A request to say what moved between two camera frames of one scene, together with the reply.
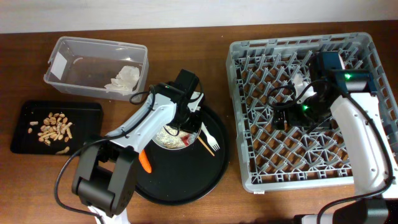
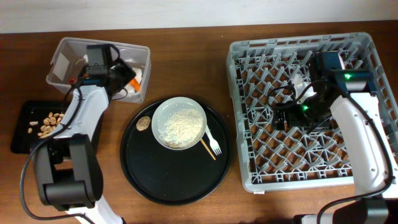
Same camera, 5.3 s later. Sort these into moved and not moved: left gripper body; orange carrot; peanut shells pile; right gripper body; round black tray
Moved: orange carrot; left gripper body
Not moved: peanut shells pile; right gripper body; round black tray
